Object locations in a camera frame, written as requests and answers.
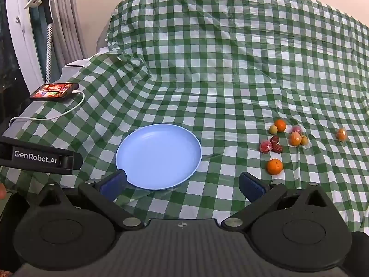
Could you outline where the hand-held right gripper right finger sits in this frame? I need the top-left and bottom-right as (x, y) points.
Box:
(220, 172), (331, 229)

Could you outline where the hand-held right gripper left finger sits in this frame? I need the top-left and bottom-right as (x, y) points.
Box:
(37, 170), (144, 229)

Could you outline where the blue plate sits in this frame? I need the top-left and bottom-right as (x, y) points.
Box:
(116, 124), (202, 190)

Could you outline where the black smartphone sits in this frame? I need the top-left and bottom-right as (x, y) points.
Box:
(29, 83), (79, 102)

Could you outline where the teal curtain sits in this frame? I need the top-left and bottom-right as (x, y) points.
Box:
(27, 6), (48, 78)

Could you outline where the green checked tablecloth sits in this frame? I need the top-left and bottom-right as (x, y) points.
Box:
(0, 0), (369, 231)

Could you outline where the grey curtain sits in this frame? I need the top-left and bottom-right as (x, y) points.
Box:
(48, 0), (88, 64)

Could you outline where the white charging cable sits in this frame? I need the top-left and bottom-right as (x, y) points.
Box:
(9, 89), (85, 127)

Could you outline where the white door frame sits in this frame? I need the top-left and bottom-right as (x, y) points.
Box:
(5, 0), (47, 88)

